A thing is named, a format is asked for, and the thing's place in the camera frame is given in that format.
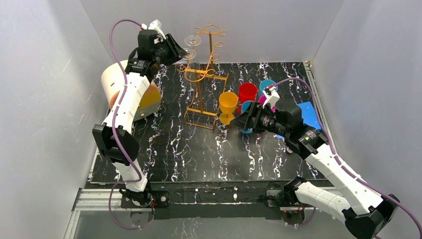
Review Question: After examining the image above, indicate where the light blue wine glass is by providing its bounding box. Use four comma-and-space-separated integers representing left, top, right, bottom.
258, 79, 276, 98
239, 101, 254, 134

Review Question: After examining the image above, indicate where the clear wine glass front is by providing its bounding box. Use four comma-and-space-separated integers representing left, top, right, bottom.
183, 48, 196, 60

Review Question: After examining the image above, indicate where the clear wine glass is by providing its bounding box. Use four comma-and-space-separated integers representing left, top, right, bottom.
183, 48, 196, 60
184, 35, 202, 46

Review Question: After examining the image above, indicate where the magenta wine glass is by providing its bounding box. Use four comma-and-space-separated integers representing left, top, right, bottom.
258, 96, 276, 112

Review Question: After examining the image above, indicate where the red wine glass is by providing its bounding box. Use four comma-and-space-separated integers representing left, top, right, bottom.
237, 83, 258, 114

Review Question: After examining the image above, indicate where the yellow wine glass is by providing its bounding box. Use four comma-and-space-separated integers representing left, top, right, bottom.
219, 92, 238, 125

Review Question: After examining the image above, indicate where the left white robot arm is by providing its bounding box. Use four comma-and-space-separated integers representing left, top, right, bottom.
92, 29, 187, 207

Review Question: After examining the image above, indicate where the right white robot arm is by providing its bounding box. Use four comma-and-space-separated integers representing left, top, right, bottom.
231, 102, 397, 239

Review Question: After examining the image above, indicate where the clear wine glass rear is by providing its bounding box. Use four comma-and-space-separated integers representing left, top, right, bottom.
184, 35, 202, 46

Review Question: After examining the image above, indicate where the blue flat sheet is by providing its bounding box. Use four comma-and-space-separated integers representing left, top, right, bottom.
275, 102, 321, 131

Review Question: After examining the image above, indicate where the cream orange yellow cylinder box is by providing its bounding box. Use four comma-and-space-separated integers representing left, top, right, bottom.
101, 63, 161, 121

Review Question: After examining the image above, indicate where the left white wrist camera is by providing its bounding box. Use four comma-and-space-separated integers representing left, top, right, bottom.
147, 19, 166, 41

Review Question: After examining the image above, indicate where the gold wire wine glass rack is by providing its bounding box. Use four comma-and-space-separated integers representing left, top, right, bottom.
179, 24, 228, 130

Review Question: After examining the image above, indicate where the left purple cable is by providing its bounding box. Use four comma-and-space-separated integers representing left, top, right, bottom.
108, 18, 146, 231

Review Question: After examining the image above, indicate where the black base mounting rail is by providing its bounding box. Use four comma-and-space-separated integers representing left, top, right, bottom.
72, 179, 330, 221

